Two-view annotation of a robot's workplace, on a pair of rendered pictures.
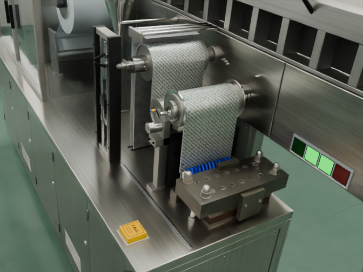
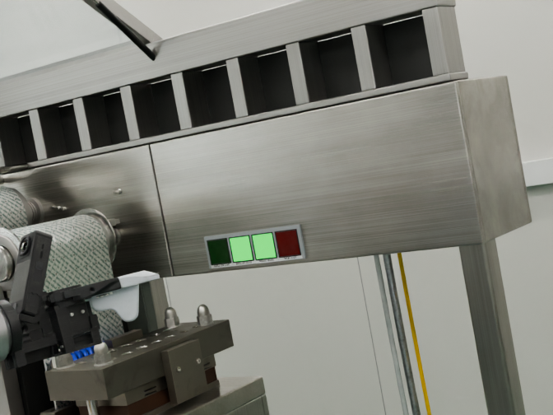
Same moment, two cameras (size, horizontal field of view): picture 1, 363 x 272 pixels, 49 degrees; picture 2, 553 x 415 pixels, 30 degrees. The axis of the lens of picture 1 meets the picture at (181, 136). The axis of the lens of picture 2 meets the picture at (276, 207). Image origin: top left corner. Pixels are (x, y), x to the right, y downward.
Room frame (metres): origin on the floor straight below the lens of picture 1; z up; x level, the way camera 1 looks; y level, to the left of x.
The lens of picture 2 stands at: (-0.90, 0.23, 1.37)
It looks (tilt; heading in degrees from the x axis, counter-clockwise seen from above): 3 degrees down; 340
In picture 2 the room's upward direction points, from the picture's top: 10 degrees counter-clockwise
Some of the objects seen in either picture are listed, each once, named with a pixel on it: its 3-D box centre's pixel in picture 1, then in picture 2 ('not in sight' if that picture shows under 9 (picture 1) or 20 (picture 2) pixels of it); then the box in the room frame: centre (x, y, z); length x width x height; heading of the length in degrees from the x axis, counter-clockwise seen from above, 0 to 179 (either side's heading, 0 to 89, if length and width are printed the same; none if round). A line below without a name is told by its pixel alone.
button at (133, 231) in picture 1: (133, 231); not in sight; (1.00, 0.13, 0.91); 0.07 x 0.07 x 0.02; 34
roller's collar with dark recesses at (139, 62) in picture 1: (138, 63); not in sight; (1.46, 0.19, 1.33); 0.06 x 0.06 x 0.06; 34
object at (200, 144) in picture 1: (208, 144); (79, 313); (1.29, -0.10, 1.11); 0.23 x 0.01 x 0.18; 124
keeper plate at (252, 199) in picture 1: (250, 204); (185, 370); (1.14, -0.27, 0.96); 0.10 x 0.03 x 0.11; 124
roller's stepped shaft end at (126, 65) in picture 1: (123, 65); not in sight; (1.43, 0.24, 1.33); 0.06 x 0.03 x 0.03; 124
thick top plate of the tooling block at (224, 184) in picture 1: (233, 183); (144, 357); (1.21, -0.21, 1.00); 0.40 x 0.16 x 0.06; 124
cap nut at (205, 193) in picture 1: (206, 190); (101, 352); (1.08, -0.10, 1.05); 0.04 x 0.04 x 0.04
